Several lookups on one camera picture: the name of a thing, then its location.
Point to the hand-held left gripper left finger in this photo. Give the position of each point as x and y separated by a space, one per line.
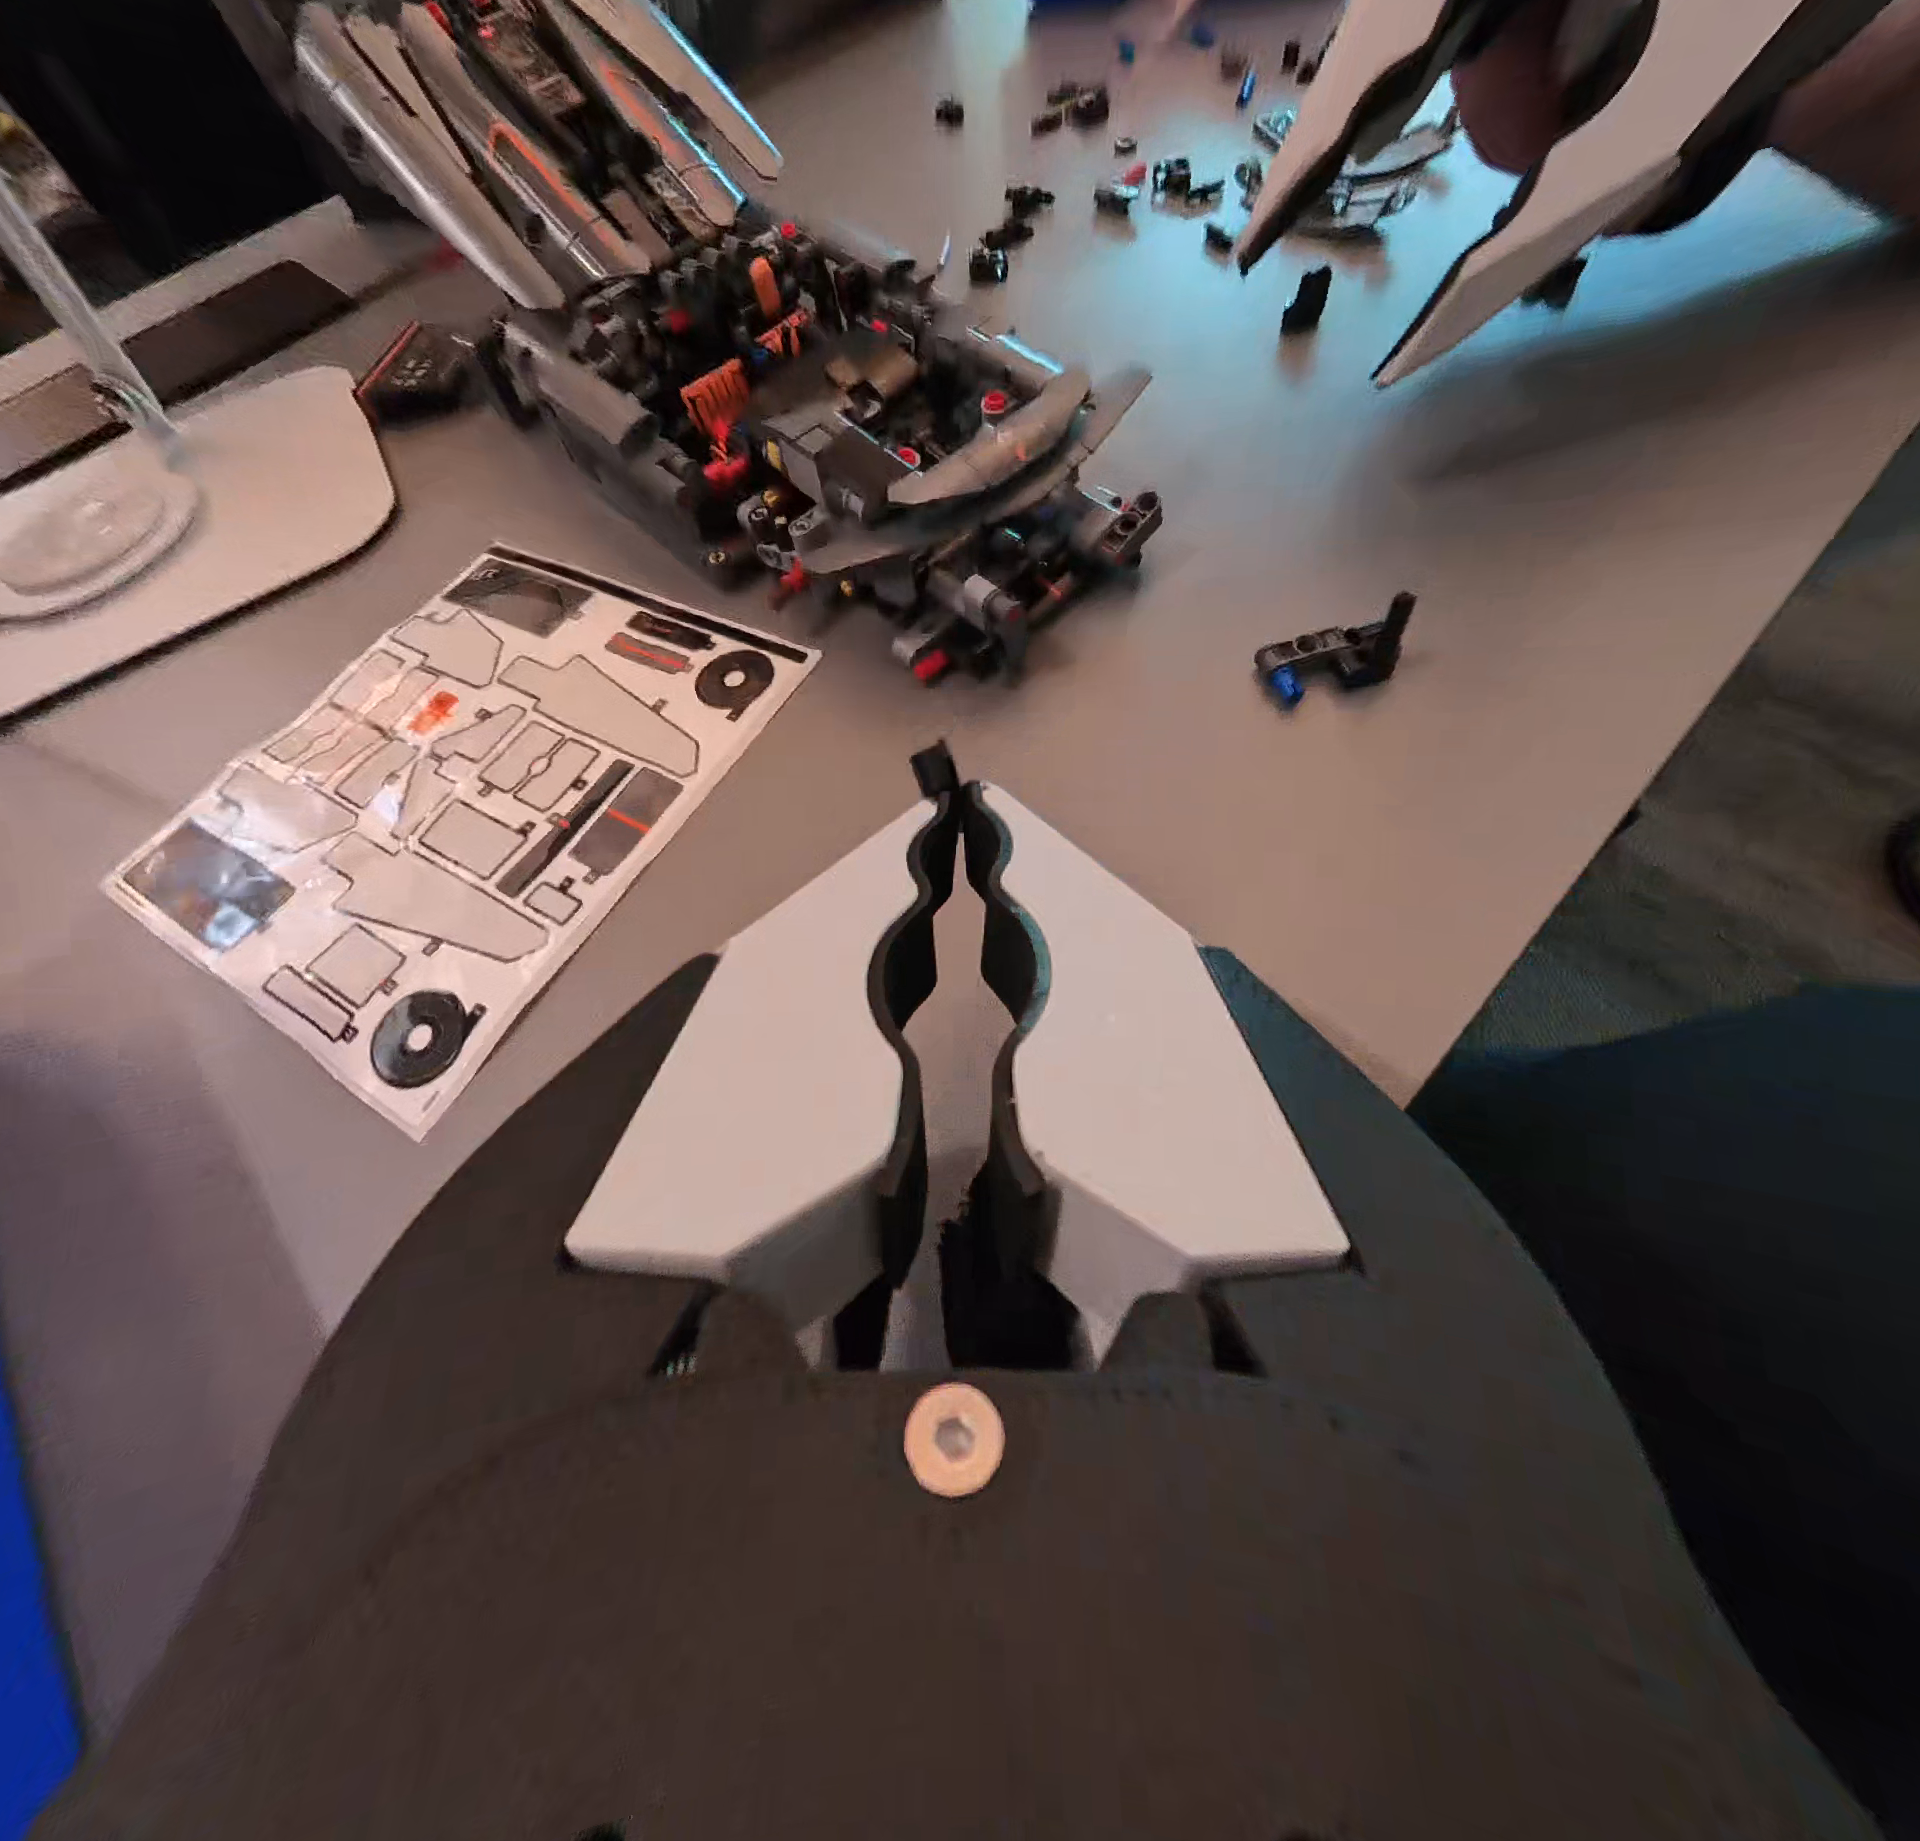
764 1122

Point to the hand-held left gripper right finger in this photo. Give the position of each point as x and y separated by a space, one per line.
1171 1122

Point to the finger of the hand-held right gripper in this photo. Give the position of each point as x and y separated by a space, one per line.
1380 40
1650 117

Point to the black lego pin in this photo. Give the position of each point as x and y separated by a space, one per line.
933 774

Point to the person's right forearm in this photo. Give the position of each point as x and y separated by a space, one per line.
1861 100

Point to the scatter of small lego pieces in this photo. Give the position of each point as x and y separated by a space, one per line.
1072 105

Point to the lego sticker sheet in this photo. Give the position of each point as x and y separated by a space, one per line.
451 821

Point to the black lego beam subassembly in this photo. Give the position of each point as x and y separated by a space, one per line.
1334 649

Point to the grey lego car model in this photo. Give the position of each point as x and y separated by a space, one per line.
780 417

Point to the white flat stand base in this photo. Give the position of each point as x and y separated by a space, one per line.
255 520

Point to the black flat device red stripe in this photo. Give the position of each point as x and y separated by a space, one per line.
420 370

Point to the blue plastic panel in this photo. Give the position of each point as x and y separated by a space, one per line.
31 1572

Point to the dark flat board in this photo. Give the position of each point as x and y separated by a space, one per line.
224 340

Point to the black monitor screen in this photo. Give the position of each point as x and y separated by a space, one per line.
135 71

